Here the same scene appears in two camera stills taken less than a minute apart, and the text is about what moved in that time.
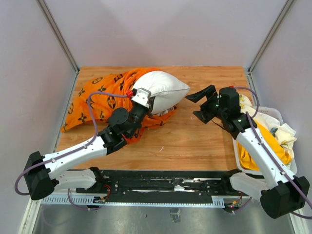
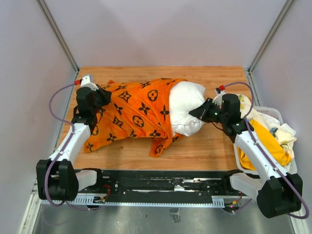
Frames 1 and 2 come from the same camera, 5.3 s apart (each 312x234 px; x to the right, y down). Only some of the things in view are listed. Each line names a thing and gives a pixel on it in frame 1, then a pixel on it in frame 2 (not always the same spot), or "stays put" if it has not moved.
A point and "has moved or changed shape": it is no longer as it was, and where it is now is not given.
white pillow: [167, 90] → [184, 96]
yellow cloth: [247, 161] stays put
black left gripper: [149, 113] → [105, 94]
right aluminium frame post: [267, 42] stays put
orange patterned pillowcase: [103, 107] has moved or changed shape
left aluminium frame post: [57, 35] stays put
